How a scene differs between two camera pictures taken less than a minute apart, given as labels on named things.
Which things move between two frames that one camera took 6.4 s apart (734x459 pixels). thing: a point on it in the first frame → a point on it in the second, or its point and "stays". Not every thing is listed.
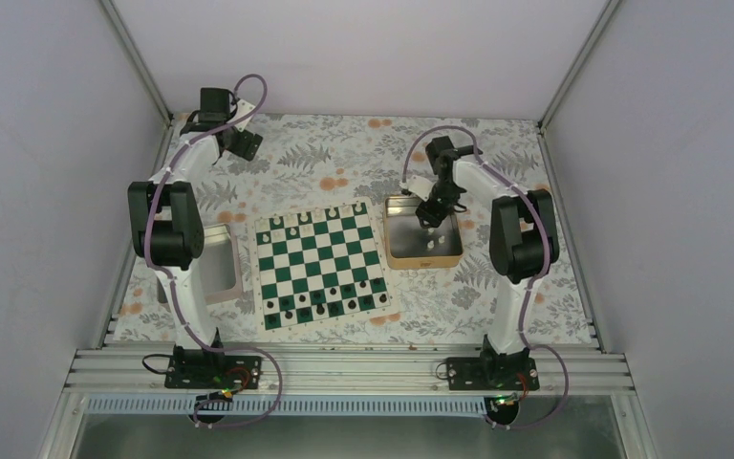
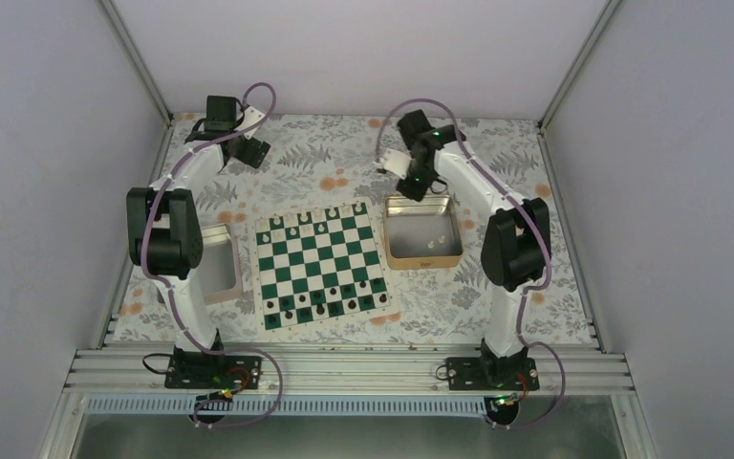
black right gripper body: [448, 196] → [420, 185]
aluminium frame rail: [350, 371] stays
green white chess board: [320, 265] stays
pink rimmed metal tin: [220, 265] stays
